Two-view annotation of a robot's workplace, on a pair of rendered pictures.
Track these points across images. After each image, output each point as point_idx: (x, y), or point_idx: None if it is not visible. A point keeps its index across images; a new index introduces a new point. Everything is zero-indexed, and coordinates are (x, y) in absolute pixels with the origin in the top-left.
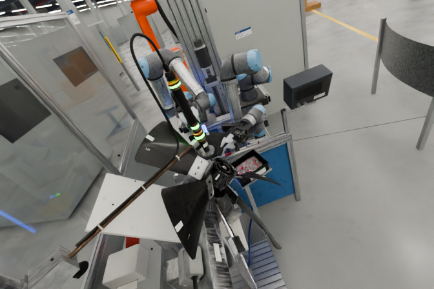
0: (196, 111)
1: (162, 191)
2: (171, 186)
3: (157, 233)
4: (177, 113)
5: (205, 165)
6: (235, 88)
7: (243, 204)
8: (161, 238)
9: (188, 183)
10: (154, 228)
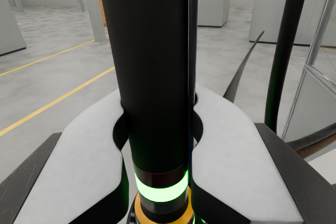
0: (84, 110)
1: (262, 32)
2: (252, 47)
3: (322, 164)
4: (309, 219)
5: None
6: None
7: None
8: (312, 160)
9: (229, 84)
10: (333, 167)
